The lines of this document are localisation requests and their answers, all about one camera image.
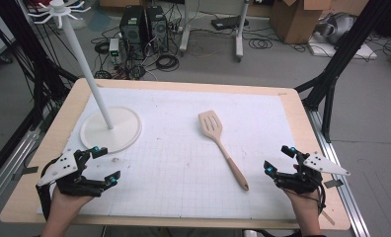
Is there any white hook rack stand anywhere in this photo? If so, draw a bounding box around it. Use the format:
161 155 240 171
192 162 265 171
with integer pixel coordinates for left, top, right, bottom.
27 0 143 155

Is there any coiled black cable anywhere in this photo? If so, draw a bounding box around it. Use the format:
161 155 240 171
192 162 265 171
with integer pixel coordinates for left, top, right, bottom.
154 53 181 73
248 38 274 50
94 39 111 55

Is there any white stand leg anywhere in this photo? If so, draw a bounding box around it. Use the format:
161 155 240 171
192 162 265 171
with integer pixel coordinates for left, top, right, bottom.
179 0 193 56
234 0 251 63

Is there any white grid mat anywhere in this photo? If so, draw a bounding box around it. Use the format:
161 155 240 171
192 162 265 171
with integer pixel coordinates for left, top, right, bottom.
36 86 298 221

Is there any black metal frame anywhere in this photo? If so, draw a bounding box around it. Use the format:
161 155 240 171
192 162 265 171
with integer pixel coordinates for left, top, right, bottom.
0 0 80 187
294 0 391 143

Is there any large cardboard box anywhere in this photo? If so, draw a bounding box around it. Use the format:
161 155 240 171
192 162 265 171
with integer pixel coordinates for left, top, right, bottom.
270 0 334 45

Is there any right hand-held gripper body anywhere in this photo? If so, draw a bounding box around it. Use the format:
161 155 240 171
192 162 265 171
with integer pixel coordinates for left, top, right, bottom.
274 150 352 196

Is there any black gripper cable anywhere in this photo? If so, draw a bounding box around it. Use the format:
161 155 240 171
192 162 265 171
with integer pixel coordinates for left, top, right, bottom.
316 182 327 215

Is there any black gripper strap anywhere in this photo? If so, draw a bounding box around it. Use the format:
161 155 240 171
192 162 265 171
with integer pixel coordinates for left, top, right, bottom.
35 184 54 221

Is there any person's right hand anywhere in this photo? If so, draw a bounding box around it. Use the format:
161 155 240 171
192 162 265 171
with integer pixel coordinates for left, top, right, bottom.
282 188 322 219

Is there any black tape piece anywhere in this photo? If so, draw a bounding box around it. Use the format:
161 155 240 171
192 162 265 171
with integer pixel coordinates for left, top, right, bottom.
323 179 345 190
20 166 39 176

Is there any wooden slotted spatula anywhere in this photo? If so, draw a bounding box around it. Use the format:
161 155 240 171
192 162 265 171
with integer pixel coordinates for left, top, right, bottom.
197 110 250 192

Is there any white flat board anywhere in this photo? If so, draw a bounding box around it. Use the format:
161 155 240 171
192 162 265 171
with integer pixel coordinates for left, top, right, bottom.
307 35 379 61

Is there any person's left hand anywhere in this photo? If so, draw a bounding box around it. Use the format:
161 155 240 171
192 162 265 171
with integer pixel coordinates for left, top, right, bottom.
49 185 93 219

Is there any black computer tower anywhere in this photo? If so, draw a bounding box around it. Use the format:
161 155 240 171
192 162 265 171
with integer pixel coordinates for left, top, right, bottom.
118 5 149 61
146 5 170 54

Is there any flat black box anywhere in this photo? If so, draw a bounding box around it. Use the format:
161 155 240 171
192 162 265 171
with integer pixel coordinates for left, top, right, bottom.
210 15 250 32

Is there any aluminium rail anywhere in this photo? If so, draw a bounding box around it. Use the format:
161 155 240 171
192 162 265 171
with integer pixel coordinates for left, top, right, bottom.
305 108 371 237
0 128 42 215

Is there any grey white appliance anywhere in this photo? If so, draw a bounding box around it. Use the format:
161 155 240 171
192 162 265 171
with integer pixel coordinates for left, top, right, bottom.
314 12 358 45

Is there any small grey power supply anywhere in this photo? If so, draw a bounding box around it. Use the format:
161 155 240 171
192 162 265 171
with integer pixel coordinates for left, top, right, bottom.
108 38 121 65

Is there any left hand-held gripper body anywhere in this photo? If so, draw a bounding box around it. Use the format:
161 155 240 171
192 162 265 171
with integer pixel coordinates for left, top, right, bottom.
35 148 103 199

